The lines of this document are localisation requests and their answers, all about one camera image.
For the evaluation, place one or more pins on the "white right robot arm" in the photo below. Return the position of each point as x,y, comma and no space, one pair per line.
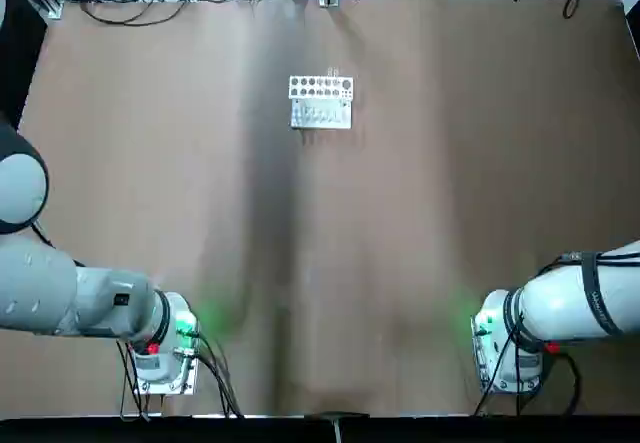
560,303

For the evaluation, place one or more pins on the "red connector plug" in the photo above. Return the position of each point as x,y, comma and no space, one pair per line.
552,347
151,349

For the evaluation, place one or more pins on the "white test tube rack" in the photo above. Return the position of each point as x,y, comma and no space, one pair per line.
320,119

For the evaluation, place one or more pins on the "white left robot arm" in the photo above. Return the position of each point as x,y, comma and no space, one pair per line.
40,283

